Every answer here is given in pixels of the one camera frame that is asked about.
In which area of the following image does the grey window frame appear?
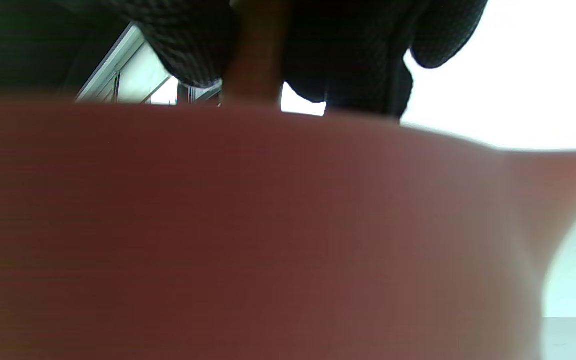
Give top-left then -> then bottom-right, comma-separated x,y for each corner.
75,22 -> 224,106

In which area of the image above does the person's left hand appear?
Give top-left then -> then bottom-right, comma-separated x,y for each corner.
0,0 -> 136,101

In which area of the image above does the person's right hand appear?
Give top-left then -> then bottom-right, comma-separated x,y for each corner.
103,0 -> 489,121

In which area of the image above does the pink plastic salad bowl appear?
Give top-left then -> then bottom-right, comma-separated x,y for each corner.
0,97 -> 576,360

